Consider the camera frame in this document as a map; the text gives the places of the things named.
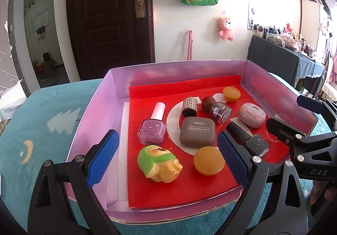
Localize purple nail polish bottle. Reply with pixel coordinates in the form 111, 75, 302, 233
136, 102, 166, 145

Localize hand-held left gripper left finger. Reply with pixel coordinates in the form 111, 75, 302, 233
28, 129, 120, 235

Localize pink plastic stick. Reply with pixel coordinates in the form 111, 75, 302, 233
187, 30, 194, 61

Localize person's right hand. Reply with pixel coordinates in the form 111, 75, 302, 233
309, 180, 337, 208

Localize gold studded black cap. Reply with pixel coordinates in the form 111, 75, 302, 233
181, 96, 199, 118

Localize amber round soap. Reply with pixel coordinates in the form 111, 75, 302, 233
193, 146, 226, 176
222, 86, 241, 103

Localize teal moon star blanket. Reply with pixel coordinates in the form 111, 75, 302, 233
0, 77, 337, 235

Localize table with dark cloth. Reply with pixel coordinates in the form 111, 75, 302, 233
247, 35, 326, 94

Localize cardboard boxes in hallway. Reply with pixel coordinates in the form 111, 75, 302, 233
33, 52, 57, 75

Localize clear glass cup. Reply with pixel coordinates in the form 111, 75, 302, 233
266, 112, 293, 142

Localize brass door handle lock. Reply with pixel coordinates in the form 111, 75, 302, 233
122, 0, 146, 19

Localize black nail polish bottle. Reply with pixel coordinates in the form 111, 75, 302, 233
226, 121, 271, 158

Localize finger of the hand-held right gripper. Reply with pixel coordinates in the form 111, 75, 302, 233
266, 117, 337, 167
297, 95, 337, 133

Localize purple cardboard box red lining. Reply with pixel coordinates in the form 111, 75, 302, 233
64, 59, 327, 225

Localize green yellow duck toy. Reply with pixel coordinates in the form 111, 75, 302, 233
137, 145, 184, 183

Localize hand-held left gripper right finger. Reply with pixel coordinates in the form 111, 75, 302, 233
216, 130, 309, 235

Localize pink plush toy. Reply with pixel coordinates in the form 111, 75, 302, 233
218, 16, 234, 42

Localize glitter bottle red ball cap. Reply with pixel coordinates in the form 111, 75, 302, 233
201, 96, 233, 123

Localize dark brown door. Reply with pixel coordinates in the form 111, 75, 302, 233
66, 0, 156, 80

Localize white wardrobe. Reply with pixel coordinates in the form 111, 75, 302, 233
300, 0, 333, 52

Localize pink round compact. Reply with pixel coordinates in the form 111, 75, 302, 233
238, 102, 265, 128

